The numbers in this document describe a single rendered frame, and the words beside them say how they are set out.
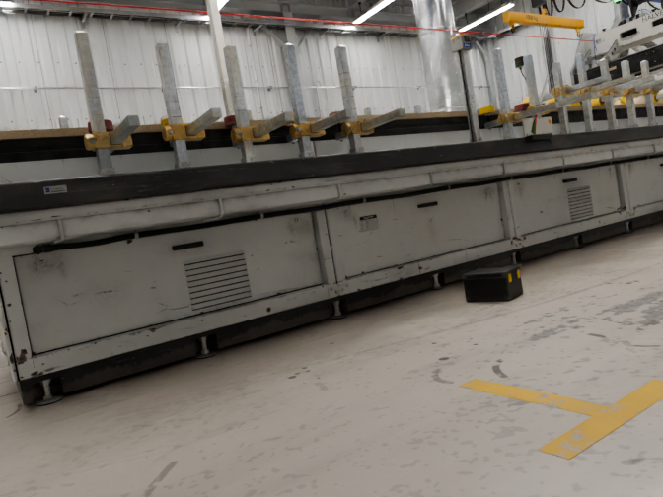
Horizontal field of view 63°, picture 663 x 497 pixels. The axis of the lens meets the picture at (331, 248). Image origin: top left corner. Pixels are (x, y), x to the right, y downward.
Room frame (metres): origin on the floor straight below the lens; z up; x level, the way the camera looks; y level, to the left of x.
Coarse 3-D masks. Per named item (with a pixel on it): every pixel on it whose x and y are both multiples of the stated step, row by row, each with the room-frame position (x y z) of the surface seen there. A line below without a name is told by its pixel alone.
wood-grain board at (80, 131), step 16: (432, 112) 2.80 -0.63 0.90; (448, 112) 2.86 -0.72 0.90; (464, 112) 2.93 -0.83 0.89; (496, 112) 3.07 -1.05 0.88; (64, 128) 1.85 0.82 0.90; (80, 128) 1.88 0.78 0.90; (144, 128) 2.00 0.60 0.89; (160, 128) 2.03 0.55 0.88; (208, 128) 2.13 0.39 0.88; (224, 128) 2.17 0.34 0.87
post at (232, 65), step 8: (224, 48) 2.00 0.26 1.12; (232, 48) 1.99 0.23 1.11; (224, 56) 2.01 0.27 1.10; (232, 56) 1.99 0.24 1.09; (232, 64) 1.99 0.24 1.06; (232, 72) 1.98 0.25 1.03; (232, 80) 1.98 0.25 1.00; (240, 80) 2.00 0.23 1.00; (232, 88) 1.99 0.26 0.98; (240, 88) 1.99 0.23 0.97; (232, 96) 2.00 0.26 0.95; (240, 96) 1.99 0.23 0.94; (240, 104) 1.99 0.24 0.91; (240, 112) 1.99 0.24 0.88; (240, 120) 1.98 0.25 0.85; (248, 120) 2.00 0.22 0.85; (240, 144) 2.01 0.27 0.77; (248, 144) 1.99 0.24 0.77; (248, 152) 1.99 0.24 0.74
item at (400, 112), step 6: (402, 108) 2.08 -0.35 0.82; (384, 114) 2.14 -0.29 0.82; (390, 114) 2.11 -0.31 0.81; (396, 114) 2.09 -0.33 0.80; (402, 114) 2.08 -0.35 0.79; (372, 120) 2.21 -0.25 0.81; (378, 120) 2.18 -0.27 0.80; (384, 120) 2.15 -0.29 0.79; (390, 120) 2.14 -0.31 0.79; (366, 126) 2.24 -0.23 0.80; (372, 126) 2.21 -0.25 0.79; (336, 138) 2.43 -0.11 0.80; (342, 138) 2.40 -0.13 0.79
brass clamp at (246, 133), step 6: (246, 126) 1.99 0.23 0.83; (252, 126) 2.00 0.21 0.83; (234, 132) 1.97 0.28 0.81; (240, 132) 1.96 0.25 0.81; (246, 132) 1.98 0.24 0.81; (252, 132) 2.00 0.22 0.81; (234, 138) 1.98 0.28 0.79; (240, 138) 1.97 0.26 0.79; (246, 138) 1.98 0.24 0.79; (252, 138) 1.99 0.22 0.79; (258, 138) 2.01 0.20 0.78; (264, 138) 2.02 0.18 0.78
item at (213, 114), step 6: (210, 108) 1.67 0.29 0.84; (216, 108) 1.67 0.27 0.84; (204, 114) 1.71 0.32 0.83; (210, 114) 1.67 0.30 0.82; (216, 114) 1.67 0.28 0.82; (198, 120) 1.76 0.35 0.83; (204, 120) 1.72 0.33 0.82; (210, 120) 1.70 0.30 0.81; (216, 120) 1.71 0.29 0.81; (186, 126) 1.85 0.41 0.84; (192, 126) 1.81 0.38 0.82; (198, 126) 1.76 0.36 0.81; (204, 126) 1.77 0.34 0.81; (186, 132) 1.86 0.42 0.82; (192, 132) 1.83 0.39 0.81; (198, 132) 1.85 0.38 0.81
